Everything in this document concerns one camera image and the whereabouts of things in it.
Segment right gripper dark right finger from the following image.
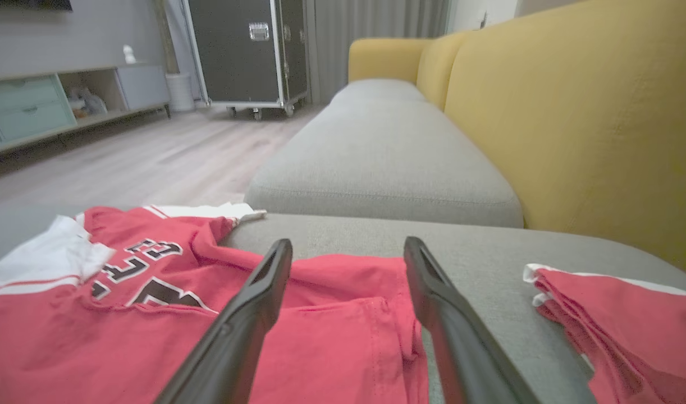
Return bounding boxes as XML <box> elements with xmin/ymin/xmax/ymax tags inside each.
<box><xmin>404</xmin><ymin>236</ymin><xmax>540</xmax><ymax>404</ymax></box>

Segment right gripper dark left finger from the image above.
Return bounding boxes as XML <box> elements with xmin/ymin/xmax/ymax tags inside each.
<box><xmin>155</xmin><ymin>238</ymin><xmax>294</xmax><ymax>404</ymax></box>

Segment red basketball jersey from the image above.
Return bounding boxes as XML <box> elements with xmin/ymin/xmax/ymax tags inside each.
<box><xmin>0</xmin><ymin>203</ymin><xmax>431</xmax><ymax>404</ymax></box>

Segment red shorts with white stripe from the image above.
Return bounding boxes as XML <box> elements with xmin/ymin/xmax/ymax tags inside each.
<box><xmin>523</xmin><ymin>263</ymin><xmax>686</xmax><ymax>404</ymax></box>

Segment grey sofa seat cushion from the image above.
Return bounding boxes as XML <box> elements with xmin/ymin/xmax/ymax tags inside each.
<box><xmin>0</xmin><ymin>205</ymin><xmax>686</xmax><ymax>404</ymax></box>
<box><xmin>331</xmin><ymin>79</ymin><xmax>429</xmax><ymax>105</ymax></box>
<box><xmin>245</xmin><ymin>100</ymin><xmax>524</xmax><ymax>228</ymax></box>

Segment white waste bin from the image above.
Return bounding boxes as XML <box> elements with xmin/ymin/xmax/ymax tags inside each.
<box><xmin>166</xmin><ymin>73</ymin><xmax>196</xmax><ymax>112</ymax></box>

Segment large yellow sofa back cushion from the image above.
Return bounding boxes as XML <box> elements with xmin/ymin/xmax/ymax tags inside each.
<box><xmin>444</xmin><ymin>0</ymin><xmax>686</xmax><ymax>278</ymax></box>

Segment clutter on cabinet shelf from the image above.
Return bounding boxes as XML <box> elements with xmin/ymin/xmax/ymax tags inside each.
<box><xmin>68</xmin><ymin>87</ymin><xmax>108</xmax><ymax>118</ymax></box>

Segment small yellow sofa back cushion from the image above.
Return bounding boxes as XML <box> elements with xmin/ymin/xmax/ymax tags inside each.
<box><xmin>416</xmin><ymin>31</ymin><xmax>473</xmax><ymax>111</ymax></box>

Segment black flight case on wheels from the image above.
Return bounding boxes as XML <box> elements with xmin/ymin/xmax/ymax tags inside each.
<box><xmin>183</xmin><ymin>0</ymin><xmax>310</xmax><ymax>120</ymax></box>

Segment yellow sofa armrest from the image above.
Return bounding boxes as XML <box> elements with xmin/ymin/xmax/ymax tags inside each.
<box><xmin>349</xmin><ymin>38</ymin><xmax>433</xmax><ymax>85</ymax></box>

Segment low grey tv cabinet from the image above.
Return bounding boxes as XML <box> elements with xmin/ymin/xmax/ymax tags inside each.
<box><xmin>0</xmin><ymin>63</ymin><xmax>171</xmax><ymax>158</ymax></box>

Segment grey curtain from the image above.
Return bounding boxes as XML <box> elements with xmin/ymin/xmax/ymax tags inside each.
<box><xmin>307</xmin><ymin>0</ymin><xmax>450</xmax><ymax>104</ymax></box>

